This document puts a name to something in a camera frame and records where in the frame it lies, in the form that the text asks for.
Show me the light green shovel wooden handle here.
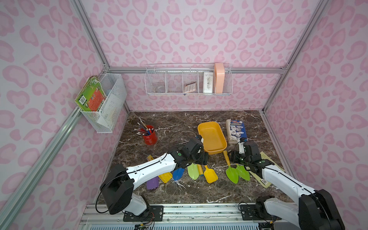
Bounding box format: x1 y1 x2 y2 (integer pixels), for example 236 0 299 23
187 163 199 180

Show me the dark green shovel yellow handle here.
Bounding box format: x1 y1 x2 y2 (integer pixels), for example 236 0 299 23
236 164 250 181

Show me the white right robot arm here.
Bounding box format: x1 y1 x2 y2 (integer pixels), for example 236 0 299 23
224 140 345 230

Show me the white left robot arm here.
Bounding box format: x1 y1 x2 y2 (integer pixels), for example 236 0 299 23
100 135 209 216

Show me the yellow plastic storage box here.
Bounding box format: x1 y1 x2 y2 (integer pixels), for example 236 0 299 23
197 121 227 155

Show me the purple plastic shovel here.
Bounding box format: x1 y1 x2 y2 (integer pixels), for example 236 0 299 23
146 176 159 190

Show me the white box in shelf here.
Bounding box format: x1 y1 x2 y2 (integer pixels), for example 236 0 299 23
203 72 214 94

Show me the yellow green booklet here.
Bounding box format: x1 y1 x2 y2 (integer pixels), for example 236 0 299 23
249 151 285 188

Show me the yellow plastic scoop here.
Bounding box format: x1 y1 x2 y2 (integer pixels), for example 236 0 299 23
147 155 173 184

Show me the red pen cup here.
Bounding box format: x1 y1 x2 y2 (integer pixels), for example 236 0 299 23
142 125 158 145

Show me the small brown palette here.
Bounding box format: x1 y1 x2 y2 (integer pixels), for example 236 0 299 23
184 81 197 94

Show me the round glass jar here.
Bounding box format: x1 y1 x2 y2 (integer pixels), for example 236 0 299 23
154 83 166 94

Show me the pink case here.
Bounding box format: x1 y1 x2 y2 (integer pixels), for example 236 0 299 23
214 63 225 94

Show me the green red book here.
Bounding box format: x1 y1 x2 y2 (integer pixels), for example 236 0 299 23
75 76 107 112

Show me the blue shovel wooden handle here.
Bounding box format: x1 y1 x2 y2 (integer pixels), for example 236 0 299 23
172 168 185 181

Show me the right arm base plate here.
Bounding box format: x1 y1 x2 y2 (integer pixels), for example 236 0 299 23
238 202 277 221

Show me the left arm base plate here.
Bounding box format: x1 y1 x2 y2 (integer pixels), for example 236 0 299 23
123 205 164 222

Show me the white wire wall shelf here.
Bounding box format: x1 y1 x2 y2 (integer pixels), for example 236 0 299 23
145 63 233 96

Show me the white wire wall basket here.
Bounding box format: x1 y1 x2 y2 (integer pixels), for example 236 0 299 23
80 73 127 133

